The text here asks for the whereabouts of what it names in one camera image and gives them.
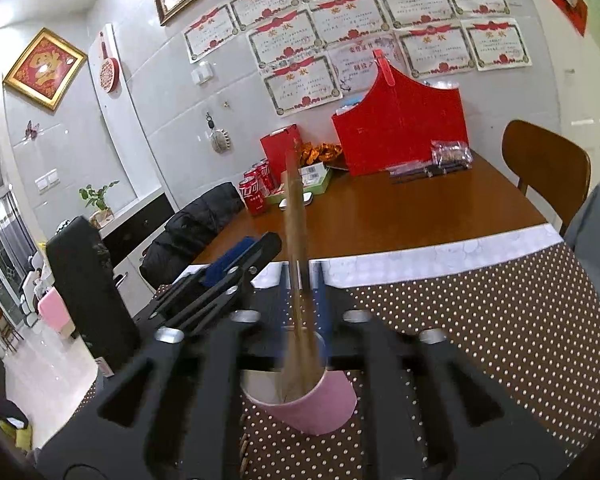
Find wooden chopstick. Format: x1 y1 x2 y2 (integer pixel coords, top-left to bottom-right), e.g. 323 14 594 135
280 150 324 402

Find white phone on table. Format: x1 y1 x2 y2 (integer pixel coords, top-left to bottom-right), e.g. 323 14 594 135
278 192 314 210

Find small potted plant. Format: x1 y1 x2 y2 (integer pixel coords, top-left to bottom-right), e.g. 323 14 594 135
79 180 119 229

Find orange snack packets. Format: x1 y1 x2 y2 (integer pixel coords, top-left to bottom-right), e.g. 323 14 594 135
300 142 342 167

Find pink paper cup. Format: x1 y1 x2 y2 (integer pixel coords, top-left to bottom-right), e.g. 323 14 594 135
239 331 359 436

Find red gift bag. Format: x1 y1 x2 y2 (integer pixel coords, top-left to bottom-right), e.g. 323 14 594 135
332 50 468 177

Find gold red framed picture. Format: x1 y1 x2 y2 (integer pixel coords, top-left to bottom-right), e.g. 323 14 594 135
3 27 87 112

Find red cola can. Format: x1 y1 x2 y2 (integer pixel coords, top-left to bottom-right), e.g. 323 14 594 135
238 158 277 216

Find brown wooden chair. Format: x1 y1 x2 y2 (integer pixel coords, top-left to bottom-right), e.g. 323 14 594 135
502 119 591 235

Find clear snack bag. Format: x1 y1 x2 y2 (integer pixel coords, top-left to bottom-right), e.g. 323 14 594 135
431 141 474 168

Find white black sideboard cabinet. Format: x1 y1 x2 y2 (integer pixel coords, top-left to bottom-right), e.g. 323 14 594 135
99 188 174 315

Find small red gift box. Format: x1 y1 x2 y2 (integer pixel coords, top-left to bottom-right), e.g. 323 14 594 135
260 124 303 179

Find red round hanging ornament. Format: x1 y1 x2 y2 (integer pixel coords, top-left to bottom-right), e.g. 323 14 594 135
99 32 120 93

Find round hanging wall brush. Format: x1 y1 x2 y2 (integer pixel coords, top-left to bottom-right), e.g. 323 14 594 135
206 112 232 154

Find green flat box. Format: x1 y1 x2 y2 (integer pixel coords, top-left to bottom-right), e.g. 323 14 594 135
265 162 332 205

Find black jacket on chair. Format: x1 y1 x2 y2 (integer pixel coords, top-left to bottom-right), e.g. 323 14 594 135
140 182 245 289

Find brown polka dot tablecloth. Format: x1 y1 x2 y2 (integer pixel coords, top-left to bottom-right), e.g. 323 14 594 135
74 238 600 480

